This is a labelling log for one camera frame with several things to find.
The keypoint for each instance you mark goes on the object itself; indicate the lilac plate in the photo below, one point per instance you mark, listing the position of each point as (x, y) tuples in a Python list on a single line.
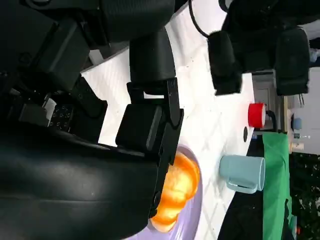
[(190, 225)]

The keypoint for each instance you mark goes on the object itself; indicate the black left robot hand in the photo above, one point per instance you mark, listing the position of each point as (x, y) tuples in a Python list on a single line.
[(255, 37)]

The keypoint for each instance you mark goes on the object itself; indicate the red round button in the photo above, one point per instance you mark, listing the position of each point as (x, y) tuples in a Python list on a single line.
[(256, 115)]

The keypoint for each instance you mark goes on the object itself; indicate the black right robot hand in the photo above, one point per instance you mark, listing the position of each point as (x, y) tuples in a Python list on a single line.
[(62, 187)]

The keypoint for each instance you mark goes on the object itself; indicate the blue grey round object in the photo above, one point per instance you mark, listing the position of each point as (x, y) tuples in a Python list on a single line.
[(297, 123)]

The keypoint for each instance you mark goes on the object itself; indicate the green cloth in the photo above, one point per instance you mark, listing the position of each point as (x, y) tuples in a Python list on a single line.
[(275, 187)]

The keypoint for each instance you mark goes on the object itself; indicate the orange white toy bread roll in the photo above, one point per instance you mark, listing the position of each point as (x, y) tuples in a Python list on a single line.
[(180, 182)]

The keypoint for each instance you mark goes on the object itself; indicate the white cabinet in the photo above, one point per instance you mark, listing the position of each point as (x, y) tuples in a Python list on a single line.
[(262, 87)]

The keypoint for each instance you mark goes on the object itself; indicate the pale green mug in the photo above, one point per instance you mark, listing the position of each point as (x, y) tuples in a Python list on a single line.
[(240, 170)]

